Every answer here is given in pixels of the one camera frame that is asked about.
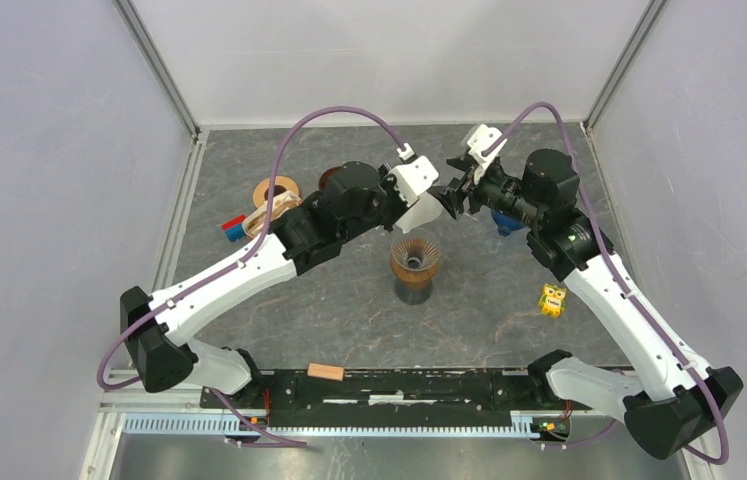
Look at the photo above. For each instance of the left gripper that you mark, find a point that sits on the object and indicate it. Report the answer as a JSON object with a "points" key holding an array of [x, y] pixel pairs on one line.
{"points": [[388, 181]]}

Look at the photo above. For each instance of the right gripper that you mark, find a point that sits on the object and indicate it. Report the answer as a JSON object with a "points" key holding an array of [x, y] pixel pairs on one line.
{"points": [[453, 195]]}

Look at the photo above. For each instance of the blue glass dripper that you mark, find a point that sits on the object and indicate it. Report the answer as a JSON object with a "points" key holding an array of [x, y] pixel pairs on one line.
{"points": [[505, 225]]}

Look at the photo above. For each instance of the white paper coffee filter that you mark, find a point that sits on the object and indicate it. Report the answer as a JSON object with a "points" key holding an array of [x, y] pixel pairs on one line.
{"points": [[425, 210]]}

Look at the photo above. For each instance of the brown glass dripper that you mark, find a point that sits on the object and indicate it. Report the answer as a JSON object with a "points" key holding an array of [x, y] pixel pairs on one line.
{"points": [[325, 176]]}

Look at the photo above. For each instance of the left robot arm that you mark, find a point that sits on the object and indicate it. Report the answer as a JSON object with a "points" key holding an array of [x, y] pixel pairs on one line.
{"points": [[160, 328]]}

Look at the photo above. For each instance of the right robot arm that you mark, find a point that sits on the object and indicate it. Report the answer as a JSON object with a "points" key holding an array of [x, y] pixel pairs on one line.
{"points": [[675, 395]]}

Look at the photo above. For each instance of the yellow owl block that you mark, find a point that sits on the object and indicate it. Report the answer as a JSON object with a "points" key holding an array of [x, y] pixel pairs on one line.
{"points": [[552, 301]]}

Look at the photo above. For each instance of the red blue block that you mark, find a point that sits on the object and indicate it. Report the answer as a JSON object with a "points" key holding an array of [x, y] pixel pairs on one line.
{"points": [[233, 229]]}

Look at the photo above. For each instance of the wooden rectangular block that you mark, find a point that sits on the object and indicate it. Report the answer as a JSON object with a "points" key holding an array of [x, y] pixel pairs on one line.
{"points": [[326, 372]]}

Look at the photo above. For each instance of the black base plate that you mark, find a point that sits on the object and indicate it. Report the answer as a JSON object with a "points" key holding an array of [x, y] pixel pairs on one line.
{"points": [[397, 398]]}

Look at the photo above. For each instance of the aluminium frame rail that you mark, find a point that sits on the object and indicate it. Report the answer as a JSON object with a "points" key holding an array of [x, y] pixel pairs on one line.
{"points": [[132, 411]]}

